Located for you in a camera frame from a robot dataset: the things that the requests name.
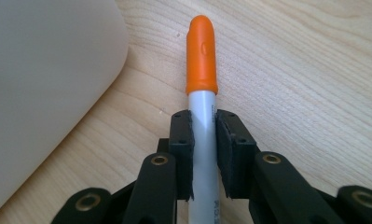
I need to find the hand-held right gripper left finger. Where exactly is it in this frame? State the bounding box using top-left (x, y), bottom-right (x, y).
top-left (169, 109), bottom-right (196, 202)

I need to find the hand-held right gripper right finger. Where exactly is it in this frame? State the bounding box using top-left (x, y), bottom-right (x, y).
top-left (215, 108), bottom-right (258, 200)

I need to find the orange marker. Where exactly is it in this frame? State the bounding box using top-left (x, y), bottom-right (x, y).
top-left (185, 14), bottom-right (221, 224)

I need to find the white plastic bin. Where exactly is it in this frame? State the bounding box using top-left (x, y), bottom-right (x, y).
top-left (0, 0), bottom-right (131, 220)

